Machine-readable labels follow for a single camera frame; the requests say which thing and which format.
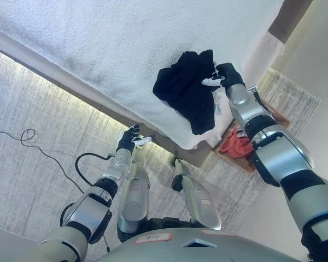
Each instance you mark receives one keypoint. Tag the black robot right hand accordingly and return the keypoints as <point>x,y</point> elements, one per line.
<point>232,76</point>

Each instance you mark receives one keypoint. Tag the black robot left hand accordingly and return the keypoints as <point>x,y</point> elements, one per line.
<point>127,140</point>

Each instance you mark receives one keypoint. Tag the black garment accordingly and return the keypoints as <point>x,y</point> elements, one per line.
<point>186,90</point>

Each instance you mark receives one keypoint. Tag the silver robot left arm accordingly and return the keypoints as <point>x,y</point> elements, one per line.
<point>90,207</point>

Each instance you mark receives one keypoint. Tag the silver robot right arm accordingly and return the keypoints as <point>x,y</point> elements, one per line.
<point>281,155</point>

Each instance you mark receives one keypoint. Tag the pale bed sheet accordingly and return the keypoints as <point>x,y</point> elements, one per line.
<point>262,52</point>

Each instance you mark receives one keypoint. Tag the brown laundry basket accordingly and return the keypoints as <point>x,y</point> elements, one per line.
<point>280,114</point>

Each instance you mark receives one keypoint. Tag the bed with white blanket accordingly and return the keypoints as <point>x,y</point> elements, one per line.
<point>71,84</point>

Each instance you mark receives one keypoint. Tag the silver robot left leg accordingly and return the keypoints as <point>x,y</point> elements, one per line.
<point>134,196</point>

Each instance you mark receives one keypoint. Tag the silver robot leg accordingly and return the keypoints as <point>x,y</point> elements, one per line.
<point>202,202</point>
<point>134,196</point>

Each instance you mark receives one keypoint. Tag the black robot right foot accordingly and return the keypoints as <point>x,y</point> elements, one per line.
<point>177,183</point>

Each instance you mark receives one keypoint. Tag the orange garment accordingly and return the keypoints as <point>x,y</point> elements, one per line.
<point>235,147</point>

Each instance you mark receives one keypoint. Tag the silver robot right leg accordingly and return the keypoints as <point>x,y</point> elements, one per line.
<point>202,202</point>

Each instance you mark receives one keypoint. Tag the white fluffy blanket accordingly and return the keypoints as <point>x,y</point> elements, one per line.
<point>98,35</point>

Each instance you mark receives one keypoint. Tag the grey patterned rug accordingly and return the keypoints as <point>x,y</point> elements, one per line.
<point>16,95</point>

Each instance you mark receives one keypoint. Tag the grey robot torso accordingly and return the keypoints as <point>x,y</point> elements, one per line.
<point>196,251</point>

